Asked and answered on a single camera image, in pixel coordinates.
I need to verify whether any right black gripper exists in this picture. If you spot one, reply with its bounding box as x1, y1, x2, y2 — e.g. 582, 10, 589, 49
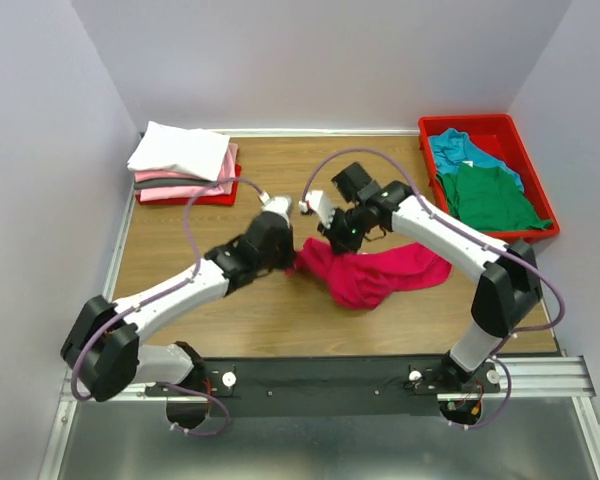
317, 205, 369, 258

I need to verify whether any magenta t shirt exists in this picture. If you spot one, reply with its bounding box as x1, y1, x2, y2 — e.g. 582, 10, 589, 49
286, 238, 452, 310

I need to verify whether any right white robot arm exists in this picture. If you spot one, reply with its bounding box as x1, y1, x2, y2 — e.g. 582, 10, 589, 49
303, 162, 543, 392

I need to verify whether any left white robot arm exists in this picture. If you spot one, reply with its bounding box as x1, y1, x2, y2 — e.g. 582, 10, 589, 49
60, 210, 294, 402

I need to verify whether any red folded t shirt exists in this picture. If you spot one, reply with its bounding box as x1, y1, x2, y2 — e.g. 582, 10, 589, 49
134, 170, 238, 206

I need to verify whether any pink folded t shirt lower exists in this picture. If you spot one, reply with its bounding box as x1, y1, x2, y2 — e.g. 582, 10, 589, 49
134, 183, 237, 206

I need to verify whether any white folded t shirt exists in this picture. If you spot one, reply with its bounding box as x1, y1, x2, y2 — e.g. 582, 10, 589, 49
127, 121, 230, 180

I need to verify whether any grey folded t shirt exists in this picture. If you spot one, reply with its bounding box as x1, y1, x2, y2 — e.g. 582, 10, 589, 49
134, 177, 219, 190

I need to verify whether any blue t shirt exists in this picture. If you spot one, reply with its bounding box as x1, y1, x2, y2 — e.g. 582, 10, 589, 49
428, 128, 524, 192

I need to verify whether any green t shirt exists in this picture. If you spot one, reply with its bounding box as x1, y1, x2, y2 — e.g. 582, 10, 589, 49
436, 164, 553, 233

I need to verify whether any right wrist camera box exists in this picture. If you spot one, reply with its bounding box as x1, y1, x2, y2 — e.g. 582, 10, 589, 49
298, 190, 336, 229

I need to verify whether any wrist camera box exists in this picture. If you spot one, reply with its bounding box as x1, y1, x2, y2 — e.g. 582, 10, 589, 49
261, 195, 293, 218
298, 190, 336, 229

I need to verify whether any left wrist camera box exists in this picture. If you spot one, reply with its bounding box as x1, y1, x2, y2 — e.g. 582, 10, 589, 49
261, 195, 293, 218

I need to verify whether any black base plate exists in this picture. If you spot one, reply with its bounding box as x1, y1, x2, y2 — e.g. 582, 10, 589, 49
144, 354, 501, 420

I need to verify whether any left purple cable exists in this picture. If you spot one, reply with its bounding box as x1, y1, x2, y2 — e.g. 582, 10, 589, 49
69, 176, 271, 437

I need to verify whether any aluminium frame rail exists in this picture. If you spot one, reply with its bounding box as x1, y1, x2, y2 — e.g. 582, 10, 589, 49
60, 356, 596, 401

